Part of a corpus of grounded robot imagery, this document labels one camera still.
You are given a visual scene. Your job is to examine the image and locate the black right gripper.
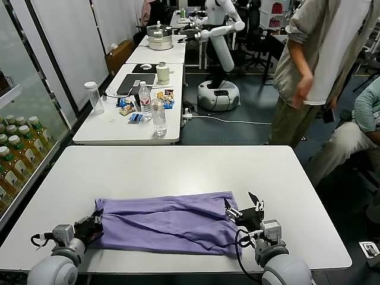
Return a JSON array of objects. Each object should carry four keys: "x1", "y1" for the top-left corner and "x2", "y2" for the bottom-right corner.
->
[{"x1": 223, "y1": 191, "x2": 266, "y2": 232}]

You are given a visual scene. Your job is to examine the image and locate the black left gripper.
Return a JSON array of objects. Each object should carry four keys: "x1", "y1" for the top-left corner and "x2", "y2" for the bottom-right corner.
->
[{"x1": 73, "y1": 210, "x2": 105, "y2": 243}]

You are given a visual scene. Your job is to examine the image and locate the purple t-shirt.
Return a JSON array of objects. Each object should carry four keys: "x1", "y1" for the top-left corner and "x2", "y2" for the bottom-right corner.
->
[{"x1": 88, "y1": 190, "x2": 243, "y2": 259}]

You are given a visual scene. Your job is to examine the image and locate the white side table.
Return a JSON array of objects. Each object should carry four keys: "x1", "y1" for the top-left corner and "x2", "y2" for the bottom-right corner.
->
[{"x1": 72, "y1": 63, "x2": 183, "y2": 146}]

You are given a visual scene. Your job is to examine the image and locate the seated person in green shirt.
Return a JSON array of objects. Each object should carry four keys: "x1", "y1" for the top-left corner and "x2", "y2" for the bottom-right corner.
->
[{"x1": 305, "y1": 77, "x2": 380, "y2": 188}]

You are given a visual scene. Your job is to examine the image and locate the large clear water bottle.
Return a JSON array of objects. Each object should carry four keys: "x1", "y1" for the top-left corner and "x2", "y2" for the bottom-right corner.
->
[{"x1": 151, "y1": 98, "x2": 167, "y2": 137}]

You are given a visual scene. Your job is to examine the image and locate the clear tumbler with white lid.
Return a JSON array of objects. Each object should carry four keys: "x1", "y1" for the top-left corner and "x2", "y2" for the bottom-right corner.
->
[{"x1": 83, "y1": 81, "x2": 105, "y2": 115}]

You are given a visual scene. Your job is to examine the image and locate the black phone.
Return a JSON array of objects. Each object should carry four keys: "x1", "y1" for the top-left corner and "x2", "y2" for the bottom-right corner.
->
[{"x1": 322, "y1": 107, "x2": 337, "y2": 124}]

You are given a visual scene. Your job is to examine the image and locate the water bottle with red label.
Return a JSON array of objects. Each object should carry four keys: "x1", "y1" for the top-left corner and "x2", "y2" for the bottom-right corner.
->
[{"x1": 138, "y1": 81, "x2": 153, "y2": 121}]

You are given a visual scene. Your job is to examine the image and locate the silver floor outlet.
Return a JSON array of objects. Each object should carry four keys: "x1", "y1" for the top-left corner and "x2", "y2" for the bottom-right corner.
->
[{"x1": 359, "y1": 240, "x2": 380, "y2": 259}]

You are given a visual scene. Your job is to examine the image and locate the grey closed laptop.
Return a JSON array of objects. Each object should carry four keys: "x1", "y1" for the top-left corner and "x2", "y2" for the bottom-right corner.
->
[{"x1": 115, "y1": 73, "x2": 157, "y2": 96}]

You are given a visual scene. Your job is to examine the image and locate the black mouse pad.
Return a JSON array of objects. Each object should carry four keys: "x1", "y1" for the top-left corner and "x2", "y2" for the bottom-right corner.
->
[{"x1": 131, "y1": 62, "x2": 158, "y2": 74}]

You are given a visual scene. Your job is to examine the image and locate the cream mug with lid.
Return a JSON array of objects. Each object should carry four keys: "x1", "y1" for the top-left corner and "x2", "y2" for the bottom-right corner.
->
[{"x1": 155, "y1": 61, "x2": 175, "y2": 86}]

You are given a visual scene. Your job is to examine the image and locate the glass door cabinet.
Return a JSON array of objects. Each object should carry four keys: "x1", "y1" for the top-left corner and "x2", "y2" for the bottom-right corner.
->
[{"x1": 0, "y1": 0, "x2": 80, "y2": 226}]

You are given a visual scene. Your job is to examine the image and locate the white humanoid robot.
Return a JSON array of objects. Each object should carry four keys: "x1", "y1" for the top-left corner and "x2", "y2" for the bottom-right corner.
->
[{"x1": 177, "y1": 0, "x2": 246, "y2": 112}]

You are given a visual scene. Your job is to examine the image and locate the black desk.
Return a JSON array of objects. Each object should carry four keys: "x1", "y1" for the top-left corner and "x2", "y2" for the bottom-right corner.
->
[{"x1": 262, "y1": 33, "x2": 290, "y2": 84}]

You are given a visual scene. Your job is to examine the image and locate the brown cardboard box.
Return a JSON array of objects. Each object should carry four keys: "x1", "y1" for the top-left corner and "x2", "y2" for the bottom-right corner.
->
[{"x1": 104, "y1": 39, "x2": 136, "y2": 76}]

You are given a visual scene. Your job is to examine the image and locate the white table with steamer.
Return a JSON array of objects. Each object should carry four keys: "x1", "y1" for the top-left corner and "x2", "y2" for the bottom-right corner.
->
[{"x1": 124, "y1": 34, "x2": 186, "y2": 64}]

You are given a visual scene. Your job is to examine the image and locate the black office chair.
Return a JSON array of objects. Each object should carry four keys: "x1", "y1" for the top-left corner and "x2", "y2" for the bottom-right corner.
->
[{"x1": 233, "y1": 5, "x2": 274, "y2": 71}]

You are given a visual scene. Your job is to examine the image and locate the person in grey shirt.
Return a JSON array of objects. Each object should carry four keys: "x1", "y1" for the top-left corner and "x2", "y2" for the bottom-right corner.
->
[{"x1": 268, "y1": 0, "x2": 380, "y2": 148}]

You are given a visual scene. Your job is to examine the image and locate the white steamer pot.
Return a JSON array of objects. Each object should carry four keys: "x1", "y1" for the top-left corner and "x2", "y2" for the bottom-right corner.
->
[{"x1": 145, "y1": 20, "x2": 174, "y2": 51}]

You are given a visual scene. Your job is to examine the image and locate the white shelf with red boxes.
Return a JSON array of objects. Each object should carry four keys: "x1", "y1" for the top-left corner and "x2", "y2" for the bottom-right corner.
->
[{"x1": 266, "y1": 0, "x2": 289, "y2": 30}]

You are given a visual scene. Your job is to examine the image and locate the person in pink top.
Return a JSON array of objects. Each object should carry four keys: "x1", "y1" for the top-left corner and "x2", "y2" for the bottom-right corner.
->
[{"x1": 140, "y1": 0, "x2": 153, "y2": 28}]

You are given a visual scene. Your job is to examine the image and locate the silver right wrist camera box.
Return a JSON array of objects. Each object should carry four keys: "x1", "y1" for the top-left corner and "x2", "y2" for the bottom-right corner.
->
[{"x1": 260, "y1": 219, "x2": 281, "y2": 243}]

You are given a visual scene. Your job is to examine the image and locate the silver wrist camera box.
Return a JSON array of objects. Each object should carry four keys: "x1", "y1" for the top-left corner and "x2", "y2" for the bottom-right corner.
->
[
  {"x1": 260, "y1": 219, "x2": 281, "y2": 243},
  {"x1": 51, "y1": 224, "x2": 75, "y2": 246}
]

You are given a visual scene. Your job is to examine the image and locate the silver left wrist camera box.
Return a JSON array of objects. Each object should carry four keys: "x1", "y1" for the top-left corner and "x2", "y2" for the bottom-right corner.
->
[{"x1": 51, "y1": 224, "x2": 75, "y2": 246}]

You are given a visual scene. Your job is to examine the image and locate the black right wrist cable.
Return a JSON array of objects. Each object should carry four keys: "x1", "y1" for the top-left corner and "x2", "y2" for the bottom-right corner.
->
[{"x1": 235, "y1": 228, "x2": 265, "y2": 281}]

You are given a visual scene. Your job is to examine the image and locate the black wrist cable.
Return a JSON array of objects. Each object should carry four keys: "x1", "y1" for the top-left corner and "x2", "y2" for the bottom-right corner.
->
[
  {"x1": 30, "y1": 233, "x2": 56, "y2": 248},
  {"x1": 235, "y1": 228, "x2": 265, "y2": 281}
]

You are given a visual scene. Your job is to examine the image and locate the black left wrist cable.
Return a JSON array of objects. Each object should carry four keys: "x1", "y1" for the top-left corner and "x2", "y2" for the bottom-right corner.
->
[{"x1": 30, "y1": 233, "x2": 56, "y2": 248}]

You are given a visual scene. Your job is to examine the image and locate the white floor cable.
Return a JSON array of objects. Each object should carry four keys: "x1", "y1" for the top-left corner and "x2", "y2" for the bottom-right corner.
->
[{"x1": 189, "y1": 113, "x2": 273, "y2": 125}]

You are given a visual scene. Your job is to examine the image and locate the white charging cable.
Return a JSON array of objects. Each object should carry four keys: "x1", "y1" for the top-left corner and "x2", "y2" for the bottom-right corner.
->
[{"x1": 103, "y1": 85, "x2": 140, "y2": 99}]

